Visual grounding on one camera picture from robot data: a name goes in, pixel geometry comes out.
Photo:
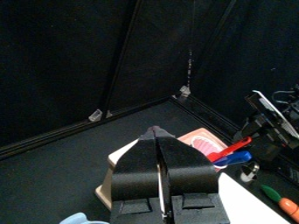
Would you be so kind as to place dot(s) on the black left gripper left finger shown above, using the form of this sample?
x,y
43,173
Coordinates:
x,y
134,172

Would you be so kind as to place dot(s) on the beige wooden cutting board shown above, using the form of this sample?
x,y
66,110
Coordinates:
x,y
117,159

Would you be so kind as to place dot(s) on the orange toy carrot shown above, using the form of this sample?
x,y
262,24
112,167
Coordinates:
x,y
286,202

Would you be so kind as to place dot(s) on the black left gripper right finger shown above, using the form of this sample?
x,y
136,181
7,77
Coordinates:
x,y
188,169

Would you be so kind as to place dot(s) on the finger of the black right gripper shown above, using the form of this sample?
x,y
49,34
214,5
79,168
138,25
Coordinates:
x,y
249,127

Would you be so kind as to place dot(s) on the white rectangular plate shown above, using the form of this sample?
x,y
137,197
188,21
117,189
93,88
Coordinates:
x,y
245,201

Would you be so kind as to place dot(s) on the light blue toy piece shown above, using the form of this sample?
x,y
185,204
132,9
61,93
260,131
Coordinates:
x,y
79,219

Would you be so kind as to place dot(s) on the small shiny metal cup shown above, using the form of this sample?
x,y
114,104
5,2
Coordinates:
x,y
249,172

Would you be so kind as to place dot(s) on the clear plastic frame bracket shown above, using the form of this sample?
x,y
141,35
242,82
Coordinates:
x,y
185,91
96,115

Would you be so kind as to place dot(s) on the black metal frame post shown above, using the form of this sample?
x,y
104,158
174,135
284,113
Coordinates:
x,y
122,58

